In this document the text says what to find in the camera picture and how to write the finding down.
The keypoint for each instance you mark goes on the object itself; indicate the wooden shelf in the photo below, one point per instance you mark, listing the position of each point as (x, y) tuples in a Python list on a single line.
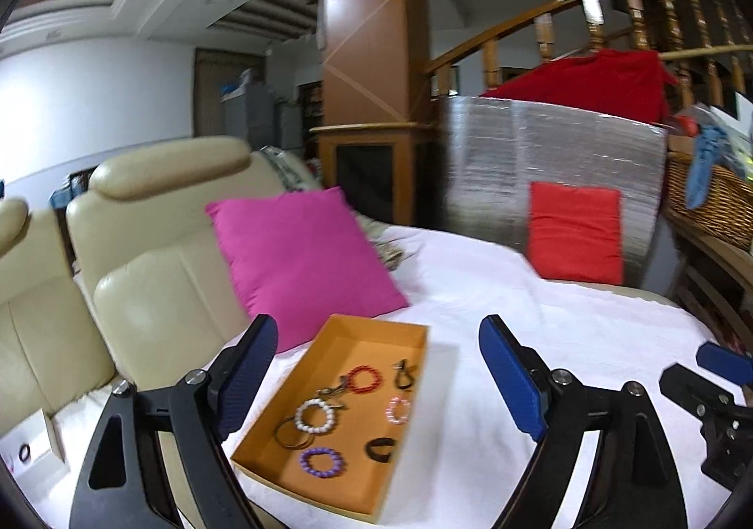
[(712, 282)]

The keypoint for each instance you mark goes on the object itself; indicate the beige leather sofa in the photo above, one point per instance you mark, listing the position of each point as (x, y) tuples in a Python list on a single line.
[(153, 246)]

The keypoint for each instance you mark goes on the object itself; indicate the magenta pillow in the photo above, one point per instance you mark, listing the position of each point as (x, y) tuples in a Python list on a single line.
[(306, 258)]

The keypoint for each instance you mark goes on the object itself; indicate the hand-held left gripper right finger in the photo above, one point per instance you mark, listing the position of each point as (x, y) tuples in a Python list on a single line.
[(509, 376)]

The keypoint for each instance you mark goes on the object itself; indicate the wooden pillar cabinet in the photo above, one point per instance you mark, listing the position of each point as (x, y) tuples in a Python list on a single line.
[(370, 35)]

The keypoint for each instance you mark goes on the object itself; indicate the grey cabinet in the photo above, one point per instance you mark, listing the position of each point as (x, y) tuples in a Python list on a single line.
[(259, 117)]

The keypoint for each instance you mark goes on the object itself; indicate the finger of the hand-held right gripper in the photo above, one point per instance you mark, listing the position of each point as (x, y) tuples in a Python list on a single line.
[(723, 361), (694, 388)]

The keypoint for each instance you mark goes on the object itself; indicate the red cushion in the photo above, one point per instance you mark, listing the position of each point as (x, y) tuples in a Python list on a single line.
[(576, 235)]

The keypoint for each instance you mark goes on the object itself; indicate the blue cloth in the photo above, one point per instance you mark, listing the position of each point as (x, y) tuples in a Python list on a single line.
[(703, 170)]

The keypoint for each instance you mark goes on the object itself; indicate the dark thin bangles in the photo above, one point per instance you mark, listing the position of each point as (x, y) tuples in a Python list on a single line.
[(282, 438)]

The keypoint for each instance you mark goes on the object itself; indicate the orange cardboard box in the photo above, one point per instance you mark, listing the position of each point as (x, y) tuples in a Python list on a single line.
[(353, 341)]

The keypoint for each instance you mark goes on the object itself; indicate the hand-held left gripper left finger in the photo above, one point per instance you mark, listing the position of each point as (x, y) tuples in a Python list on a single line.
[(250, 376)]

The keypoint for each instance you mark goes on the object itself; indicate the wooden stair railing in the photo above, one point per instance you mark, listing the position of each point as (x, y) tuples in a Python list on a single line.
[(638, 5)]

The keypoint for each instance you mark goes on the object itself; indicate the brown curtain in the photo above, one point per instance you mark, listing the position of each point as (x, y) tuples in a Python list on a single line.
[(212, 93)]

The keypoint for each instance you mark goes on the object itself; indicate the silver foil mat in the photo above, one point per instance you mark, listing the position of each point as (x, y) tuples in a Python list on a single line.
[(488, 164)]

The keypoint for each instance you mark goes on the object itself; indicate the red cloth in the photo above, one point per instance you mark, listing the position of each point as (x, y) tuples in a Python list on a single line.
[(588, 88)]

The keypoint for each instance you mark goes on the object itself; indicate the wicker basket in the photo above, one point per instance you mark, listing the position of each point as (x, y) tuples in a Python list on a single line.
[(723, 217)]

